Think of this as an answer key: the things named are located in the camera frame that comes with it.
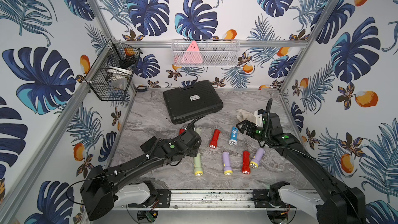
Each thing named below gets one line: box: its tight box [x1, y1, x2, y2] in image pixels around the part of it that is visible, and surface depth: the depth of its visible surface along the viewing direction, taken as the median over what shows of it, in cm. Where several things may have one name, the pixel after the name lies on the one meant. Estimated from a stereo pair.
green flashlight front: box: [193, 154, 204, 177], surface depth 83 cm
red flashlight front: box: [242, 150, 251, 175], surface depth 85 cm
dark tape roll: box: [137, 85, 148, 93], surface depth 124 cm
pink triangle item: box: [180, 40, 204, 64], surface depth 92 cm
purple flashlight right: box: [249, 147, 266, 169], surface depth 87 cm
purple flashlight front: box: [222, 151, 233, 176], surface depth 85 cm
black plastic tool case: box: [162, 79, 224, 125], surface depth 108 cm
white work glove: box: [236, 108, 257, 124], surface depth 107 cm
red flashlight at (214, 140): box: [209, 129, 221, 149], surface depth 94 cm
